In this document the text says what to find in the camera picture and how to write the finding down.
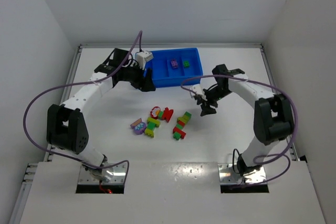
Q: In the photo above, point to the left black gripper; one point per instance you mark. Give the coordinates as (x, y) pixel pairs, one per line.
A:
(143, 78)

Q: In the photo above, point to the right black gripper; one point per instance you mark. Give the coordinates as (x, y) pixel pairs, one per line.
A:
(205, 102)

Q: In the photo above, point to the green square lego brick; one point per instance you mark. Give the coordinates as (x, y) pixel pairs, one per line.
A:
(187, 115)

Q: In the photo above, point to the purple butterfly lego brick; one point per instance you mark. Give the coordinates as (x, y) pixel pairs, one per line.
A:
(174, 64)

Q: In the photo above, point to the red small lego brick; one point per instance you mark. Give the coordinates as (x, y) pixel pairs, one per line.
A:
(179, 127)

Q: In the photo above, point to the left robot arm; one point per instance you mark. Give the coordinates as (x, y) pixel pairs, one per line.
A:
(66, 126)

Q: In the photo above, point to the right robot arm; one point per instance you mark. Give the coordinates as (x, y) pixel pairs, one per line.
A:
(274, 113)

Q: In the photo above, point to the red flower lego brick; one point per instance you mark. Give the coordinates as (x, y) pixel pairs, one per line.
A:
(154, 113)

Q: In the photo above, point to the blue divided plastic bin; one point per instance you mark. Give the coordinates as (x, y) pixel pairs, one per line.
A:
(171, 66)

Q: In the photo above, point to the green brick beside flower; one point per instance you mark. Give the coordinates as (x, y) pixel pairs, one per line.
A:
(160, 115)

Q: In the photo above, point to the red crown lego piece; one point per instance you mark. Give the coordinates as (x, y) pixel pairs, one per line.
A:
(167, 114)

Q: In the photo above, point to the lime green lego stack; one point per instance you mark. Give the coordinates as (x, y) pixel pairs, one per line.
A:
(152, 124)

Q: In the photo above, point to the purple paw lego brick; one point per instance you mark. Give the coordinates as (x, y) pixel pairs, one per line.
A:
(138, 126)

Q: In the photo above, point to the white front board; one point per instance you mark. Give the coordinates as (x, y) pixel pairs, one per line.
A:
(169, 193)

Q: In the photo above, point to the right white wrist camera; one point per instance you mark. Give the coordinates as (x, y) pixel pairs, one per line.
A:
(197, 92)

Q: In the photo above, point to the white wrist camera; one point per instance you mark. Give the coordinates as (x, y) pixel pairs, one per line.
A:
(142, 57)
(197, 92)

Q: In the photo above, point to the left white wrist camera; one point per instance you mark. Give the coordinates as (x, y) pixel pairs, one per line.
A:
(142, 57)

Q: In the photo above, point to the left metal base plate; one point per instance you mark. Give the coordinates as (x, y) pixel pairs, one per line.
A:
(111, 176)

